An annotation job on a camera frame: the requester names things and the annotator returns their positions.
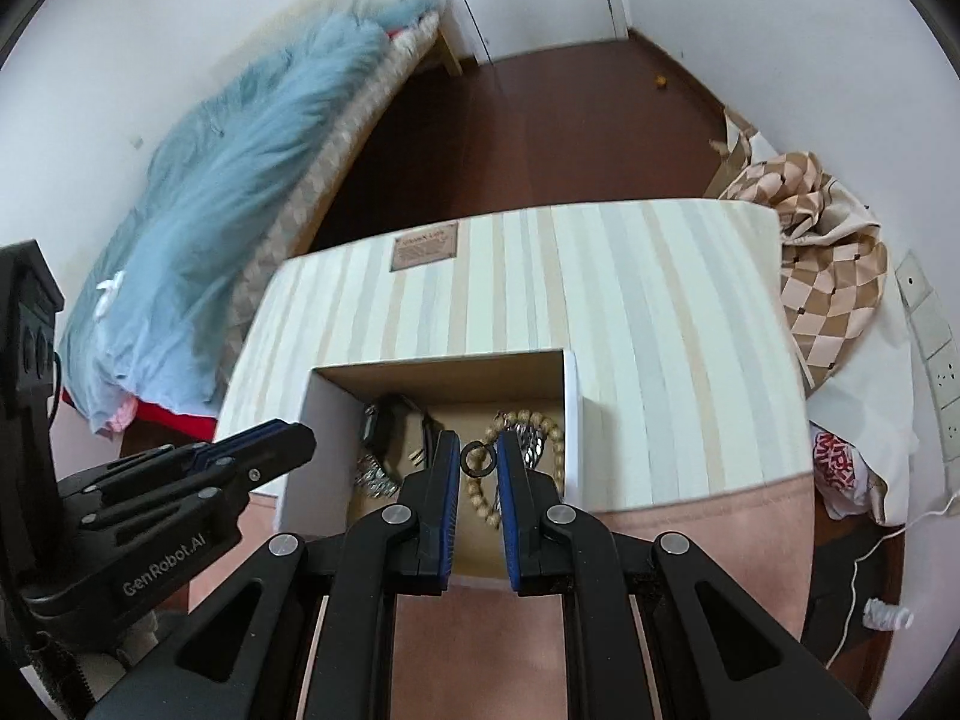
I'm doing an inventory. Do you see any white charger plug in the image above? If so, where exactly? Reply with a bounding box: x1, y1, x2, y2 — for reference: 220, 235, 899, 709
861, 598, 914, 632

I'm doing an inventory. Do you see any red bed sheet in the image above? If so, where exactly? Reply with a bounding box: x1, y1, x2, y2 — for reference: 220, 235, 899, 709
96, 397, 217, 442

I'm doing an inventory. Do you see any white cardboard box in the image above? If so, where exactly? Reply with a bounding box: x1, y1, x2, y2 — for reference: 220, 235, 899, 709
270, 349, 581, 596

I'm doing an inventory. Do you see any black smart band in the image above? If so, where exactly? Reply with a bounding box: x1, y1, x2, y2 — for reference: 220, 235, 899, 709
359, 394, 443, 465

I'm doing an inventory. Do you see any wooden bead bracelet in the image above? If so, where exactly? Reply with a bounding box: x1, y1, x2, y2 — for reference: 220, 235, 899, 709
462, 406, 566, 533

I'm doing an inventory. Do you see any black ring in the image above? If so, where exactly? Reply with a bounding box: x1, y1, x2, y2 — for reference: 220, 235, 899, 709
458, 439, 497, 478

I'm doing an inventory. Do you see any white charging cable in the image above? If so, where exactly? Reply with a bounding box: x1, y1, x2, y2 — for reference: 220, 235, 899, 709
823, 489, 960, 668

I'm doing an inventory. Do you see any white wall socket strip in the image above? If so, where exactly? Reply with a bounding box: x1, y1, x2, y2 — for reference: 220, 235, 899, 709
895, 250, 960, 463

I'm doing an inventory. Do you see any light blue duvet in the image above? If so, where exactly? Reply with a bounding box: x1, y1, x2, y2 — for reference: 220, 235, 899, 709
60, 0, 439, 433

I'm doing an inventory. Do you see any bed with patterned mattress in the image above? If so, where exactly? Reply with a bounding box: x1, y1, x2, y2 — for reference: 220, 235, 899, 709
213, 0, 457, 380

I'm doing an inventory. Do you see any red white plastic bag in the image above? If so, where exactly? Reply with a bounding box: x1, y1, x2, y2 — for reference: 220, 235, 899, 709
809, 422, 882, 522

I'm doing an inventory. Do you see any brown label patch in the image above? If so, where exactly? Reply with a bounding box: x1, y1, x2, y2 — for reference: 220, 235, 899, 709
391, 221, 459, 271

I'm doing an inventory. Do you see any checkered beige cloth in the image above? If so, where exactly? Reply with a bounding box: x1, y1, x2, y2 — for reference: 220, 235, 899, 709
715, 109, 889, 392

